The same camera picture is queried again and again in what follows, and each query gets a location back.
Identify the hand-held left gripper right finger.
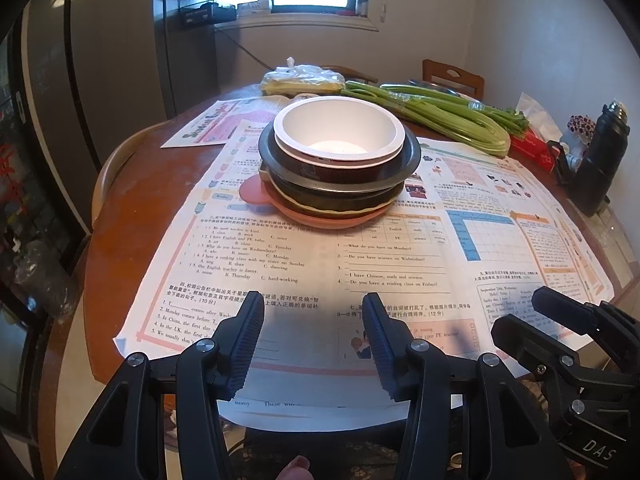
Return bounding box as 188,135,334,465
361,291,573,480

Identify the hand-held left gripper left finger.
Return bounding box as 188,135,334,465
55,291,266,480

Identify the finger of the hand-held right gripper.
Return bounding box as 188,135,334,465
531,287,640,381
491,314,586,388

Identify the small steel dish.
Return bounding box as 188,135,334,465
270,180,407,208

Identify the large steel bowl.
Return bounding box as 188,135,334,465
258,119,422,195

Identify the person's left hand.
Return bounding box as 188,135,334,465
278,455,314,480

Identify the orange bordered exercise newspaper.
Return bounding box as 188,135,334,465
114,119,617,428

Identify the black thermos flask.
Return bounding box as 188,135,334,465
574,101,631,217

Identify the red tissue box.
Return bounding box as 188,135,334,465
509,91,563,172

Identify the red spotted white cup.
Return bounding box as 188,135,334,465
566,114,597,140

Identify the leafy celery bunch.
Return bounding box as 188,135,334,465
380,84,530,138

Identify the thick celery bunch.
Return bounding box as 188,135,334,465
340,82,512,158

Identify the grey plastic bag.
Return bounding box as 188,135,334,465
14,239,78,322

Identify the pink student newspaper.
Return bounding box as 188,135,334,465
160,95,301,150

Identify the curved back wooden chair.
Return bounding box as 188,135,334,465
91,120,173,233
320,65,379,86

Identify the steel basin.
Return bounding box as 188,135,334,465
407,78,463,97

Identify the tall back wooden chair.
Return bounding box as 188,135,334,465
422,59,485,101

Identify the plastic bag of yellow noodles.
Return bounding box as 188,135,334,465
261,57,346,97

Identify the glass door with red decals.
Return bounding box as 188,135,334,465
0,10,96,461

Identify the grey refrigerator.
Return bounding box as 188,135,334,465
20,0,218,241

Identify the black strap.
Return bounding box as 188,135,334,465
546,140,581,188

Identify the black wall cable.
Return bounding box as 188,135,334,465
215,26,274,69

